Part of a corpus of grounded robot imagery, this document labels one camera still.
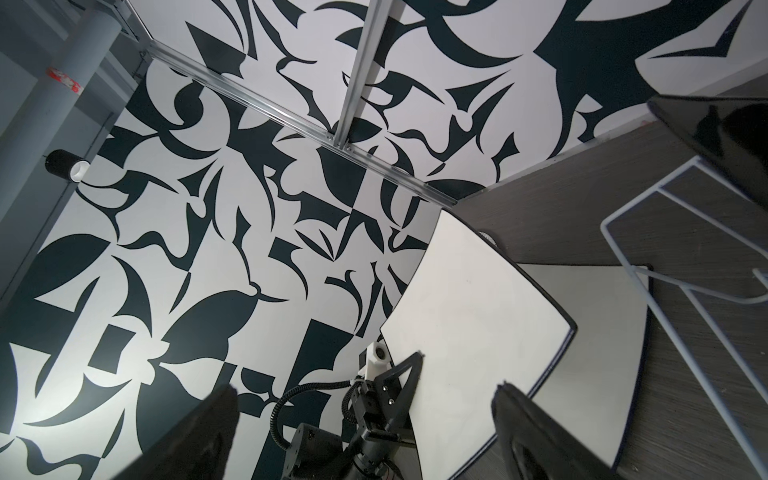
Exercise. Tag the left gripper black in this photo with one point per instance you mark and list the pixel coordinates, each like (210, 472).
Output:
(379, 409)

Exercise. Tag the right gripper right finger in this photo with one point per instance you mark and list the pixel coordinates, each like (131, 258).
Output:
(534, 446)

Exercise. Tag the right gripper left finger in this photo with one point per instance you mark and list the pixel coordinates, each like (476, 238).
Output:
(198, 447)

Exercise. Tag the white square plate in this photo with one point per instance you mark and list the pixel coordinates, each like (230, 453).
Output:
(479, 320)
(590, 392)

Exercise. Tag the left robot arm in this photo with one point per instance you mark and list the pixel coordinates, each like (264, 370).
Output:
(379, 407)

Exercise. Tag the ceiling spot lamp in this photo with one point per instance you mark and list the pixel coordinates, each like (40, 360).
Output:
(66, 165)

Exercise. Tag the dark glass plate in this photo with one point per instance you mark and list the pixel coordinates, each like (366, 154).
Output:
(728, 132)

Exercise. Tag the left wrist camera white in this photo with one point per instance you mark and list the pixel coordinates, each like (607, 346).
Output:
(374, 360)

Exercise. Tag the white wire dish rack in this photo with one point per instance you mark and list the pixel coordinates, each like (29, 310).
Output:
(691, 292)

